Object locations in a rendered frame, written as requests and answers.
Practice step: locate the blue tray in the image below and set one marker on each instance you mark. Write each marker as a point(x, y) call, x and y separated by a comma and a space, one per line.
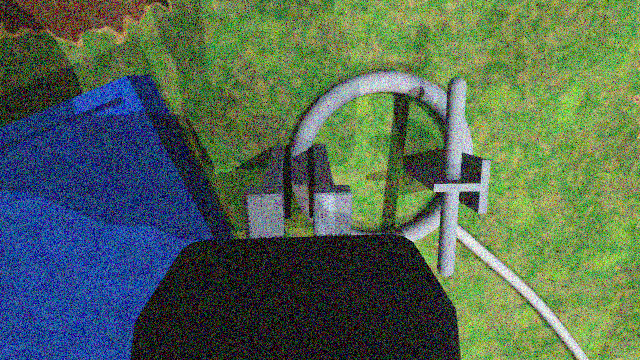
point(89, 225)

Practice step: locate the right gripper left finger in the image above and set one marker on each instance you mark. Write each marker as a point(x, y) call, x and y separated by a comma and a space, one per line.
point(266, 207)

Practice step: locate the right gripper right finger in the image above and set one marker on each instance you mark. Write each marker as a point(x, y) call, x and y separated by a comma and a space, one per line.
point(330, 205)

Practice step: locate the white ring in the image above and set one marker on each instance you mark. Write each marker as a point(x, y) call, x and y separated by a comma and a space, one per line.
point(344, 92)

